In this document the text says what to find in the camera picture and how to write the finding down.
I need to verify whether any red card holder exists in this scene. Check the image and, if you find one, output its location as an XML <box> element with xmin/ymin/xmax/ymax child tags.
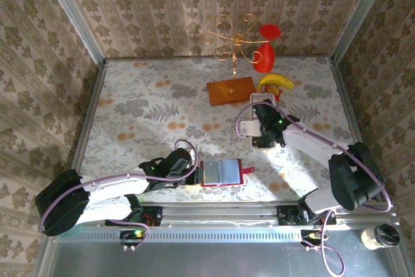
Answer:
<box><xmin>200</xmin><ymin>159</ymin><xmax>256</xmax><ymax>188</ymax></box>

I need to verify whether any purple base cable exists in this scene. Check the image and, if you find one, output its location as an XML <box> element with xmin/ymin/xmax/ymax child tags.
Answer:
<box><xmin>301</xmin><ymin>210</ymin><xmax>345</xmax><ymax>277</ymax></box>
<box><xmin>120</xmin><ymin>221</ymin><xmax>150</xmax><ymax>252</ymax></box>

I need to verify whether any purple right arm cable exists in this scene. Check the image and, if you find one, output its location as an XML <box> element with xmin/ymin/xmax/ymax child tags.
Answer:
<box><xmin>235</xmin><ymin>101</ymin><xmax>393</xmax><ymax>213</ymax></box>

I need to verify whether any small red and yellow toy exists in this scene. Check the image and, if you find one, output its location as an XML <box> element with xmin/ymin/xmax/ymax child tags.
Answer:
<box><xmin>264</xmin><ymin>84</ymin><xmax>283</xmax><ymax>102</ymax></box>

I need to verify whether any glass jar with black lid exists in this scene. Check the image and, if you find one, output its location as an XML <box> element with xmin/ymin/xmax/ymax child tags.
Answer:
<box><xmin>361</xmin><ymin>224</ymin><xmax>400</xmax><ymax>251</ymax></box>

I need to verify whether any small circuit board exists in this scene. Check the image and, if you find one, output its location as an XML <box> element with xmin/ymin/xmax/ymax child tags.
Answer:
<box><xmin>119</xmin><ymin>228</ymin><xmax>146</xmax><ymax>246</ymax></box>
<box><xmin>300</xmin><ymin>230</ymin><xmax>325</xmax><ymax>246</ymax></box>

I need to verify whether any yellow banana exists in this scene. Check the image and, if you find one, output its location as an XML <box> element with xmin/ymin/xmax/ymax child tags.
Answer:
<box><xmin>257</xmin><ymin>73</ymin><xmax>296</xmax><ymax>93</ymax></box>

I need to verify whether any slotted metal cable duct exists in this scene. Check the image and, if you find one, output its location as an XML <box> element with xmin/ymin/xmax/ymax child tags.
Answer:
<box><xmin>53</xmin><ymin>226</ymin><xmax>302</xmax><ymax>243</ymax></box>

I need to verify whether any aluminium frame post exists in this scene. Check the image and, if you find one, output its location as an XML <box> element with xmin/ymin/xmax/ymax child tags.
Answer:
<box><xmin>330</xmin><ymin>0</ymin><xmax>396</xmax><ymax>64</ymax></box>
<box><xmin>38</xmin><ymin>0</ymin><xmax>107</xmax><ymax>67</ymax></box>

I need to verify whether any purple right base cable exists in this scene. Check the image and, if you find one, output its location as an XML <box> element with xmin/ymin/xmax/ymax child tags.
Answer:
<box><xmin>301</xmin><ymin>210</ymin><xmax>345</xmax><ymax>277</ymax></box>

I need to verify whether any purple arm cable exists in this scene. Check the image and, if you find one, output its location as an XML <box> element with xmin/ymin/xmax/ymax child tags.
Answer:
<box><xmin>235</xmin><ymin>101</ymin><xmax>393</xmax><ymax>213</ymax></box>
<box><xmin>38</xmin><ymin>139</ymin><xmax>199</xmax><ymax>234</ymax></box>

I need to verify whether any gold wire stand wooden base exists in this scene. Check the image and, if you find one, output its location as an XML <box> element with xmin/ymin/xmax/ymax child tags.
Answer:
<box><xmin>203</xmin><ymin>14</ymin><xmax>263</xmax><ymax>106</ymax></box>

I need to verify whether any white card box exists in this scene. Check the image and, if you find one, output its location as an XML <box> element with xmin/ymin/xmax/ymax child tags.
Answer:
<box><xmin>249</xmin><ymin>93</ymin><xmax>280</xmax><ymax>151</ymax></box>

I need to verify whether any floral tablecloth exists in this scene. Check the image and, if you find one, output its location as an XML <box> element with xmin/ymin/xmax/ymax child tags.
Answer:
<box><xmin>79</xmin><ymin>58</ymin><xmax>364</xmax><ymax>203</ymax></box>

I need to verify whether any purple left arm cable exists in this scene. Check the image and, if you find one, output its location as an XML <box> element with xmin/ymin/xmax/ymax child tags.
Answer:
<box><xmin>38</xmin><ymin>139</ymin><xmax>199</xmax><ymax>234</ymax></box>

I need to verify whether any red goblet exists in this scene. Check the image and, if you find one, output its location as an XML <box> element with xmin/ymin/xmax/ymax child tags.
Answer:
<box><xmin>252</xmin><ymin>23</ymin><xmax>281</xmax><ymax>73</ymax></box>

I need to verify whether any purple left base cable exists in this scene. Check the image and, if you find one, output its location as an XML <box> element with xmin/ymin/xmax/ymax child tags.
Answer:
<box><xmin>120</xmin><ymin>221</ymin><xmax>150</xmax><ymax>252</ymax></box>

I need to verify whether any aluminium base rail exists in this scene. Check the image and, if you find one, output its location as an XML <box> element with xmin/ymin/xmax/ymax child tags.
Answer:
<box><xmin>142</xmin><ymin>202</ymin><xmax>399</xmax><ymax>229</ymax></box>

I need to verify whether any aluminium table side rail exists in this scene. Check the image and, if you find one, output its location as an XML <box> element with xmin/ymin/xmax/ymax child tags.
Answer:
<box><xmin>69</xmin><ymin>61</ymin><xmax>108</xmax><ymax>177</ymax></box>
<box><xmin>329</xmin><ymin>58</ymin><xmax>383</xmax><ymax>202</ymax></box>

